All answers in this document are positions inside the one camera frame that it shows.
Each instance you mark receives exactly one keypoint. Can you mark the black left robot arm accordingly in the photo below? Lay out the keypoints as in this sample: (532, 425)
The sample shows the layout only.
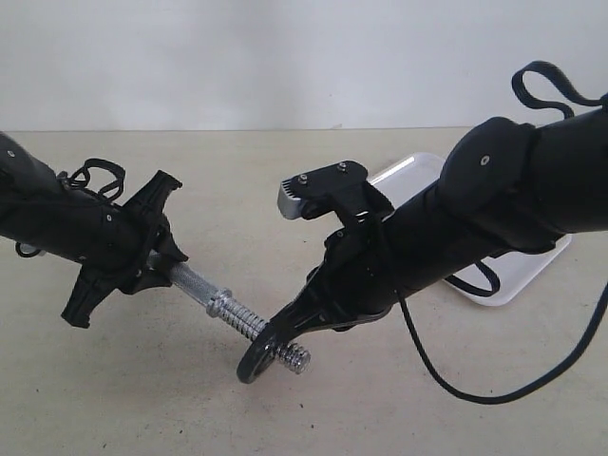
(35, 200)

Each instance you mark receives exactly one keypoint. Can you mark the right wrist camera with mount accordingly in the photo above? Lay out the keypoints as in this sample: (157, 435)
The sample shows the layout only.
(342, 188)

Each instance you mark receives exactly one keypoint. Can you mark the black weight plate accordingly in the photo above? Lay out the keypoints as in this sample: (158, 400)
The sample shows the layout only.
(259, 356)

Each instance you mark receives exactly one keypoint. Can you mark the white rectangular plastic tray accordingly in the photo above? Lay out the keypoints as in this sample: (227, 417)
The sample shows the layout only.
(403, 179)

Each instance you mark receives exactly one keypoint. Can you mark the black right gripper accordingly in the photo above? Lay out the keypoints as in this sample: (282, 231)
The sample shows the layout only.
(356, 283)

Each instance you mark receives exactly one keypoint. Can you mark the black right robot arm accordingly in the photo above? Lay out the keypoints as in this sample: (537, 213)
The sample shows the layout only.
(504, 187)

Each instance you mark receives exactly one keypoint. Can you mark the chrome dumbbell bar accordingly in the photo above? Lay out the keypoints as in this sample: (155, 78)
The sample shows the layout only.
(220, 303)

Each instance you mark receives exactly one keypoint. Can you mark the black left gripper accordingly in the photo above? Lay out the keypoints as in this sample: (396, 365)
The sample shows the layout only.
(120, 247)

